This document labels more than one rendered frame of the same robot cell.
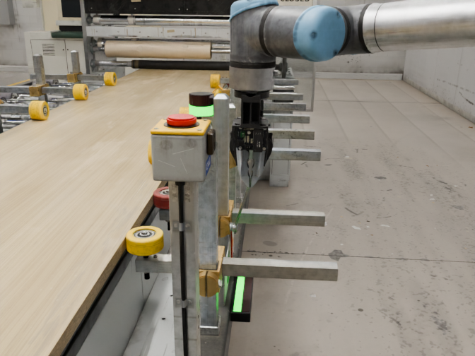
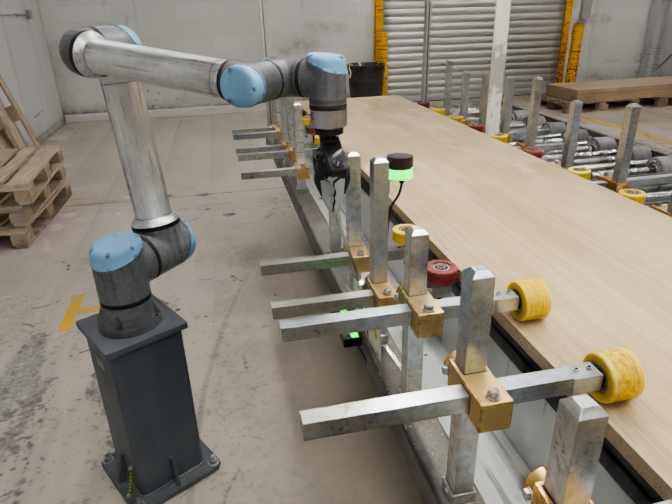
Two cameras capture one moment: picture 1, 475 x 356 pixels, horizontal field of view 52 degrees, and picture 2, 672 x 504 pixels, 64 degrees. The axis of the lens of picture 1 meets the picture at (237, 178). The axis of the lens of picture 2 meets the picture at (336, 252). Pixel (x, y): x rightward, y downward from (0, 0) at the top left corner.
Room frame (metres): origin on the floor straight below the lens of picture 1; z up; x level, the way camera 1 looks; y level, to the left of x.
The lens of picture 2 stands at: (2.25, -0.37, 1.48)
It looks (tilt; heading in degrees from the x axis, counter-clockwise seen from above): 24 degrees down; 164
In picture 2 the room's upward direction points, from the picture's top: 2 degrees counter-clockwise
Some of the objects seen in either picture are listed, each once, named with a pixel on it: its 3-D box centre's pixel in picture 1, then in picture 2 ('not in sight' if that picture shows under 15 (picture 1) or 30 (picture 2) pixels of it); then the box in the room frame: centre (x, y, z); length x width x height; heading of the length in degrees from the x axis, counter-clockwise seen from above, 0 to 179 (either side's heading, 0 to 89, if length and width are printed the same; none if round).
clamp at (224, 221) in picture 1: (221, 217); (382, 292); (1.17, 0.04, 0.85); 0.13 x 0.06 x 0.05; 176
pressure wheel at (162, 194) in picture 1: (169, 210); (440, 285); (1.20, 0.18, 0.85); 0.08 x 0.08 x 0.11
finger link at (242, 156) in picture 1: (242, 169); (336, 192); (0.97, -0.01, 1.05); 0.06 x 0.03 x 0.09; 176
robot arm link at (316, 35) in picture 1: (305, 32); (283, 77); (0.91, -0.12, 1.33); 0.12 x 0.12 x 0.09; 47
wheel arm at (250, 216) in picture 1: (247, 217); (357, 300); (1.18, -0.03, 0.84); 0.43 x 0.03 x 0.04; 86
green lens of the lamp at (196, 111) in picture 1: (201, 109); (399, 171); (1.15, 0.09, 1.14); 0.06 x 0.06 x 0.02
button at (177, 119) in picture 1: (181, 122); not in sight; (0.64, 0.08, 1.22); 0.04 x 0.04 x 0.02
